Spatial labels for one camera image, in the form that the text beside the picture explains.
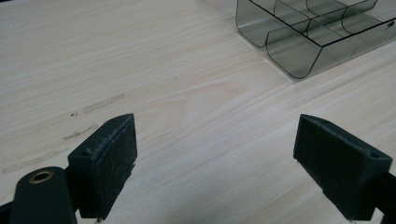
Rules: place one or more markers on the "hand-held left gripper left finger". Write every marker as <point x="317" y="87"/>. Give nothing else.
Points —
<point x="102" y="165"/>

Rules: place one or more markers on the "clear grey plastic organizer tray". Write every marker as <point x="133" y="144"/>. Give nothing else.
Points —
<point x="306" y="34"/>

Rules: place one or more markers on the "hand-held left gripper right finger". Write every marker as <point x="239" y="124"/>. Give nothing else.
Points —
<point x="339" y="168"/>

